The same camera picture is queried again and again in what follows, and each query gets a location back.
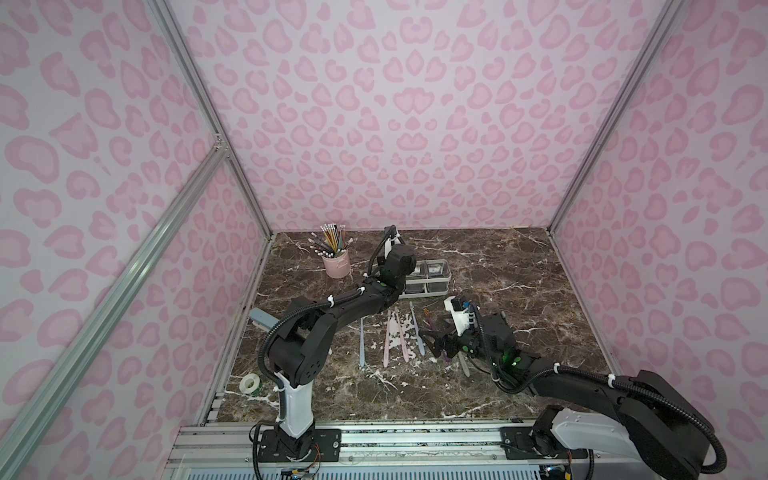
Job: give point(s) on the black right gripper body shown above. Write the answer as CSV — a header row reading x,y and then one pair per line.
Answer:
x,y
450,343

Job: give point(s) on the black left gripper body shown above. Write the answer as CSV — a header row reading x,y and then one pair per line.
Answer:
x,y
393,241

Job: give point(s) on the light blue toothbrush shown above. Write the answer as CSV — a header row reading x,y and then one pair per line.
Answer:
x,y
362,357

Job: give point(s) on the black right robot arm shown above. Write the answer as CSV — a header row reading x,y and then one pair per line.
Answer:
x,y
670,435

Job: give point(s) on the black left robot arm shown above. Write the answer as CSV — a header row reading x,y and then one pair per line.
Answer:
x,y
296,348

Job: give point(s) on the grey blue toothbrush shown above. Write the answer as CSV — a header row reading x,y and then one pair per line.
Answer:
x,y
420,343

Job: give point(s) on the cream toothbrush holder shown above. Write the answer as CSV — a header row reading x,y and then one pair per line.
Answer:
x,y
430,278

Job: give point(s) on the pale pink toothbrush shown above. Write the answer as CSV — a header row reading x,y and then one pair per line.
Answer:
x,y
386,344

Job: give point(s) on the pink pencil cup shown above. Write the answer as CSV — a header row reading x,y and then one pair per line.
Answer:
x,y
338,266

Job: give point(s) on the coloured pencils bunch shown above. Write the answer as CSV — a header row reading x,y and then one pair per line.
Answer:
x,y
331,241

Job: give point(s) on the grey blue box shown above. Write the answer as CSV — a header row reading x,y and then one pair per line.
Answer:
x,y
262,320

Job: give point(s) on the white tape roll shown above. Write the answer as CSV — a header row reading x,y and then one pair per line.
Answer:
x,y
251,385

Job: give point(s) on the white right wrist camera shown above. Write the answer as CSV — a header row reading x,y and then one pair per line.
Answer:
x,y
461,312

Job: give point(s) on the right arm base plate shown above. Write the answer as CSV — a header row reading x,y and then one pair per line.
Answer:
x,y
525,442

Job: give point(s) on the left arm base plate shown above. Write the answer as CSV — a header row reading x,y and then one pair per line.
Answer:
x,y
276,446

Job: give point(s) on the aluminium frame rail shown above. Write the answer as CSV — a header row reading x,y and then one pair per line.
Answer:
x,y
447,448

